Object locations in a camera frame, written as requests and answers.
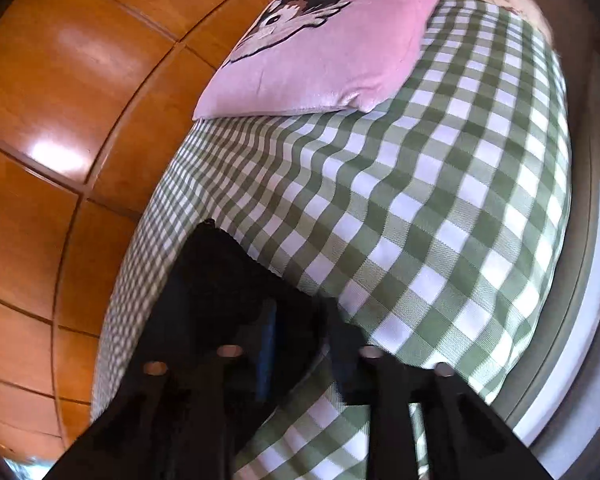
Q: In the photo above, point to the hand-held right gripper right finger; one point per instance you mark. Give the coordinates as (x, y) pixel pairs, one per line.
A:
(341, 360)

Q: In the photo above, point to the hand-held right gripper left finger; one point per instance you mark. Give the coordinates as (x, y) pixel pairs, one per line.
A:
(266, 355)

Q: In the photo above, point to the wooden panelled wardrobe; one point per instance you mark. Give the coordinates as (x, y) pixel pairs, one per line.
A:
(55, 110)

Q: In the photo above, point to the pink dog print pillow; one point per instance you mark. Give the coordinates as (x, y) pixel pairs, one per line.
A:
(340, 45)

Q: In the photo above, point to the green checkered bed sheet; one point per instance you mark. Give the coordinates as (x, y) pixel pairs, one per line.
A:
(430, 210)

